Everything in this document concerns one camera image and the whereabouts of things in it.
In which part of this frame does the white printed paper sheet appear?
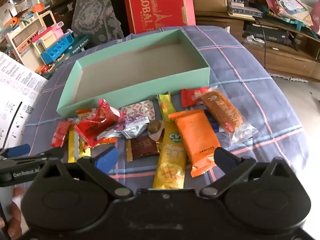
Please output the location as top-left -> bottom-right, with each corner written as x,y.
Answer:
0,51 -> 48,150

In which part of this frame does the wooden shelf unit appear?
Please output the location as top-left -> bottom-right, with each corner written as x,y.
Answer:
195,11 -> 320,80

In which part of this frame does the red pillow snack packet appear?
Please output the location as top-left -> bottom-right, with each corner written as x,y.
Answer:
180,87 -> 210,108

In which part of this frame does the round brown wrapped candy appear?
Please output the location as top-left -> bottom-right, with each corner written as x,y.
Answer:
147,120 -> 165,142

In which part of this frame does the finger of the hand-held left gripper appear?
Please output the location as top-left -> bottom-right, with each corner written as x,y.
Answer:
0,147 -> 64,168
0,144 -> 32,159

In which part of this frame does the gold yellow snack packet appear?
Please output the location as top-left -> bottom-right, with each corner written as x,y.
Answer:
67,125 -> 78,163
79,137 -> 92,158

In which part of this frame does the clear orange cake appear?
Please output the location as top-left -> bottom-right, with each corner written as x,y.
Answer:
201,86 -> 258,147

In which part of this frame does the blue plaid blanket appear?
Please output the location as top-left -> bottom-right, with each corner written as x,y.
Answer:
25,25 -> 309,190

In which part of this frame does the green toy tray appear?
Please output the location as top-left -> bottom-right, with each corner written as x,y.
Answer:
67,34 -> 92,56

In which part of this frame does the red gift box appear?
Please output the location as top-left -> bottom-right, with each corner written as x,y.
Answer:
122,0 -> 197,35

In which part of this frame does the person's left hand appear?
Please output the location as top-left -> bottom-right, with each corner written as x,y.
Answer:
0,187 -> 30,240

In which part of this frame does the blue white snack packet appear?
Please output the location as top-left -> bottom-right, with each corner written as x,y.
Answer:
205,110 -> 227,133

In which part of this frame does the white floral snack packet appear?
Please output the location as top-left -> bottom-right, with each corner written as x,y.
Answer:
120,99 -> 157,123

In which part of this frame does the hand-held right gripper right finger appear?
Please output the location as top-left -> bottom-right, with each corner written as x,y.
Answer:
199,147 -> 288,198

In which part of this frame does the pink picture book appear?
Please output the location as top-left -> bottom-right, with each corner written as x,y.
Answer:
265,0 -> 314,27

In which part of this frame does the black cable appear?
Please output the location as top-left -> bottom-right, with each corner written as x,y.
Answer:
253,16 -> 268,68

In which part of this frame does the grey lace cloth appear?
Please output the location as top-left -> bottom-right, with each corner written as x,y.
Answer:
71,0 -> 124,45

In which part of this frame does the teal cardboard box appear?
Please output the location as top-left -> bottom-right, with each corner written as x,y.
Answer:
56,29 -> 210,118

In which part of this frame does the brown chocolate packet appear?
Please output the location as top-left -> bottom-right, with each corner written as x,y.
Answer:
126,135 -> 163,162

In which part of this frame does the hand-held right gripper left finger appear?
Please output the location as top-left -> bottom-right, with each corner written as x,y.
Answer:
42,146 -> 134,201

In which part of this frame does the orange cartoon candy packet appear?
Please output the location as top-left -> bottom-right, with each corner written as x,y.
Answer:
85,135 -> 118,149

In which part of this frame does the purple snack packet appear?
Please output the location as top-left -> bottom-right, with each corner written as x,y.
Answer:
116,116 -> 150,139

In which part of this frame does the stack of books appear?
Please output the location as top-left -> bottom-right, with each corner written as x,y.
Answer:
227,0 -> 263,18

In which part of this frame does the white power strip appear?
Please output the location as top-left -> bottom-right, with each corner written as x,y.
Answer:
269,73 -> 309,82

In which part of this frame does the crinkly red candy packet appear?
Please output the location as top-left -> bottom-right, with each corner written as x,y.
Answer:
74,99 -> 121,148

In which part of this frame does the plain orange snack packet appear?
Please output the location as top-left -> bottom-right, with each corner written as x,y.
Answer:
168,109 -> 222,178

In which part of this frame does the long yellow mango bar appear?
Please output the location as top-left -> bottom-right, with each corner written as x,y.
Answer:
152,92 -> 187,190

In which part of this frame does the blue toy rack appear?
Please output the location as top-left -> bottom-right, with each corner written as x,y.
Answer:
40,33 -> 75,67

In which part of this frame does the cream pink toy kitchen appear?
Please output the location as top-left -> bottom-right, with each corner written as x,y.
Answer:
5,10 -> 63,67

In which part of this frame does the black media player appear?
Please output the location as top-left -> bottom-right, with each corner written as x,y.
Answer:
244,24 -> 293,47

